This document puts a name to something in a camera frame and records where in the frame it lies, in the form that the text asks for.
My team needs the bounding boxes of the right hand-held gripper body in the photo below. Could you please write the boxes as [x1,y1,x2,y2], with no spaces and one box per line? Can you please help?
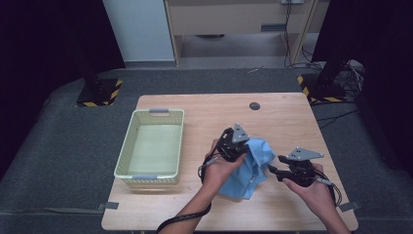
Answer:
[277,146,325,188]

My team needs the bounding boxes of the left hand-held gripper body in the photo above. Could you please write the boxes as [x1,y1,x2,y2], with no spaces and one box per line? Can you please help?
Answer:
[215,122,251,163]

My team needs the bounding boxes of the light blue button shirt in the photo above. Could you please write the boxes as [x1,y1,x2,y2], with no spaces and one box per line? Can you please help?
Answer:
[217,137,277,200]

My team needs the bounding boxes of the pale green plastic basket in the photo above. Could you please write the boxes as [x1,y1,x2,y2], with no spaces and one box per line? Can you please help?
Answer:
[113,108,185,188]

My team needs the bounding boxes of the person's right hand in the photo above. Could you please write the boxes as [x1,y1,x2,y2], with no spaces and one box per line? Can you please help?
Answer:
[282,162,337,214]

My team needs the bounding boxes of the person's left hand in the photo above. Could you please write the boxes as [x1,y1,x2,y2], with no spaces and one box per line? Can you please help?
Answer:
[201,138,247,196]

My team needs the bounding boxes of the grey tape strip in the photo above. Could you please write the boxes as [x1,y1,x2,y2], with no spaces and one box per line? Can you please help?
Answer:
[339,201,361,213]
[96,201,120,211]

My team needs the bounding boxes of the black stand with striped base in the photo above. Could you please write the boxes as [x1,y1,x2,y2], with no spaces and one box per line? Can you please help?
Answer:
[296,58,347,104]
[75,55,125,108]

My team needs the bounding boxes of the light wooden desk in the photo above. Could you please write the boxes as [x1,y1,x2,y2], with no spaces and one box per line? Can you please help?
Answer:
[164,0,320,66]

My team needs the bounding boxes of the white cabinet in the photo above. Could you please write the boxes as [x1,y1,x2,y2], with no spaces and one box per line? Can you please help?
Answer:
[101,0,176,62]

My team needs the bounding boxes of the black floor cable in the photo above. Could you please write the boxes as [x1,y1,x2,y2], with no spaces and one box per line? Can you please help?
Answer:
[316,108,360,130]

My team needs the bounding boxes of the tangled cable bundle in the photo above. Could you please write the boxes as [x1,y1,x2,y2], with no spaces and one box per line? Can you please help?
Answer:
[337,58,365,98]

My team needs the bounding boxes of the hanging black cables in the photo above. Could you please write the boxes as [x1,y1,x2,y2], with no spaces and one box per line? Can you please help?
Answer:
[282,0,324,70]

